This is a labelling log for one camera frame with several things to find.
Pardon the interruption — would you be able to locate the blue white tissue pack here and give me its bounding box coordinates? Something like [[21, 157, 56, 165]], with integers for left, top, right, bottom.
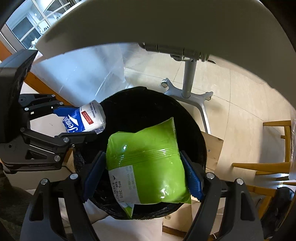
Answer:
[[62, 100, 106, 134]]

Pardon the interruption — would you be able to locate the green snack bag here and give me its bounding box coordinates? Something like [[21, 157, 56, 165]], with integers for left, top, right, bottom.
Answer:
[[106, 118, 191, 219]]

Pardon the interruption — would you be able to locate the black trash bin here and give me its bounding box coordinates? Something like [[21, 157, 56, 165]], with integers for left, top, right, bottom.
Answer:
[[74, 87, 207, 220]]

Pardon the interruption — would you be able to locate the wooden chair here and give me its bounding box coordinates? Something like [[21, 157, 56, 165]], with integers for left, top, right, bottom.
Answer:
[[231, 120, 292, 218]]

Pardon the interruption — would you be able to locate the glass sliding door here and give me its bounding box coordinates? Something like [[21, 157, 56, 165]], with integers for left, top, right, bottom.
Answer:
[[1, 0, 79, 51]]

